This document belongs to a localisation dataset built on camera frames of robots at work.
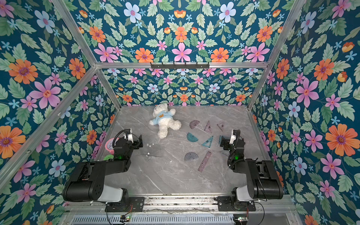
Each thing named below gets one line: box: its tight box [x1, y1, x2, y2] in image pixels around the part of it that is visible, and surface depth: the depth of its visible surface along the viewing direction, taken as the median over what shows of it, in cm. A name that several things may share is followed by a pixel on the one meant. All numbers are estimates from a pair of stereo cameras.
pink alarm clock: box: [105, 137, 120, 155], surface depth 95 cm
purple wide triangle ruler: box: [216, 120, 225, 132], surface depth 110 cm
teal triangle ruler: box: [201, 135, 214, 149], surface depth 100 cm
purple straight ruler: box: [197, 150, 213, 173], surface depth 90 cm
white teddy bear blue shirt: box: [149, 103, 182, 140], surface depth 104 cm
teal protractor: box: [186, 132, 199, 143], surface depth 103 cm
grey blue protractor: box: [184, 151, 199, 162], surface depth 93 cm
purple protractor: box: [189, 120, 201, 130], surface depth 111 cm
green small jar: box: [103, 154, 114, 161], surface depth 88 cm
